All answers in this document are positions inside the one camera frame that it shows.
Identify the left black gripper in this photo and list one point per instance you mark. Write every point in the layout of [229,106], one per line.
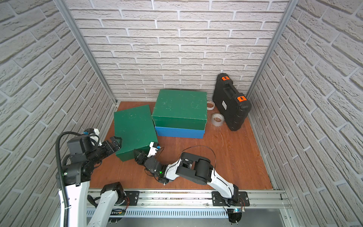
[110,145]

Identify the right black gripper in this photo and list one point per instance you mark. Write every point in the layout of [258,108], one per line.
[141,156]

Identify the green shoebox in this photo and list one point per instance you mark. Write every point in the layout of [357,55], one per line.
[181,109]
[136,128]

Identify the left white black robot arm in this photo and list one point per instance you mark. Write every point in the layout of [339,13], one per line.
[74,181]

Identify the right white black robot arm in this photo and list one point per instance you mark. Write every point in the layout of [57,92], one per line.
[192,167]

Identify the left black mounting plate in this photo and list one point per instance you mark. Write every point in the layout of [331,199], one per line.
[131,198]

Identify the black mounting plate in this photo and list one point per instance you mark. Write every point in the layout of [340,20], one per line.
[131,198]
[239,199]

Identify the blue shoebox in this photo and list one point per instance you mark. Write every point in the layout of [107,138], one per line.
[179,132]

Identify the near clear tape roll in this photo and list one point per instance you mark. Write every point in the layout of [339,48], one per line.
[217,119]

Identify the far tape roll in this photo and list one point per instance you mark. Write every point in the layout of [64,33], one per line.
[210,105]

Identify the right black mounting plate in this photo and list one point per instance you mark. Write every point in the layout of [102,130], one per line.
[239,199]

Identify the black tool case orange latches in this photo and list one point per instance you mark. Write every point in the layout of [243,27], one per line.
[231,103]

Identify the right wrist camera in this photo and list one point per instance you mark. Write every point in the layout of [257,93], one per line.
[154,149]

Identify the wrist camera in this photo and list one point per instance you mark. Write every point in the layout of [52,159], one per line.
[154,149]
[81,146]

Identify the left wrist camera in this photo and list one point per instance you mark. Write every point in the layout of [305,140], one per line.
[81,146]

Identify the left aluminium corner post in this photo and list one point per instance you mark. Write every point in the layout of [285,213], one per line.
[69,19]

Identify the aluminium corner post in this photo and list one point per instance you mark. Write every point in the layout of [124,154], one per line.
[273,43]
[69,19]

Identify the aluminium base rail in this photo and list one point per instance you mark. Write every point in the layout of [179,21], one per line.
[191,204]

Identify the right aluminium corner post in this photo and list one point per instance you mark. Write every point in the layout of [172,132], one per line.
[273,43]

